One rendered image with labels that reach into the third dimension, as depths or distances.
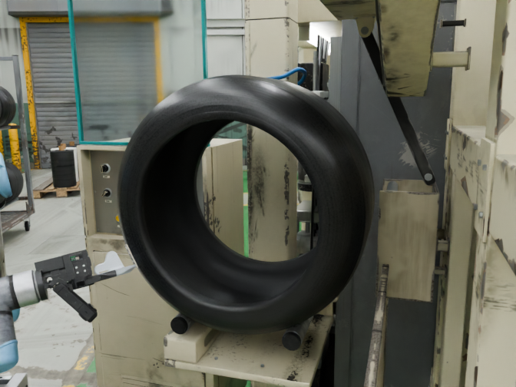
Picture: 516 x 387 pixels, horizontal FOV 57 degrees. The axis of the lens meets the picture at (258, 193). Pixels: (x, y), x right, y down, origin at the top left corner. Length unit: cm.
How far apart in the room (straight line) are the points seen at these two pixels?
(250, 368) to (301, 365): 12
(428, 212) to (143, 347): 129
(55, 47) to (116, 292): 938
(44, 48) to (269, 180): 998
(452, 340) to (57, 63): 1029
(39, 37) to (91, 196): 930
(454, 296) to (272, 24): 88
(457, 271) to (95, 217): 138
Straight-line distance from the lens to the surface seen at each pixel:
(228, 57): 1047
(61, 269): 117
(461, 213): 132
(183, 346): 123
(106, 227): 204
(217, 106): 100
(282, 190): 140
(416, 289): 136
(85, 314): 117
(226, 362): 124
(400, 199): 129
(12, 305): 116
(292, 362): 124
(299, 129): 95
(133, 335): 209
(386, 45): 97
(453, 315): 141
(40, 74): 1119
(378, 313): 105
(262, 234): 145
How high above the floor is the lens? 144
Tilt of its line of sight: 11 degrees down
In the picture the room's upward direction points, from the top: 1 degrees counter-clockwise
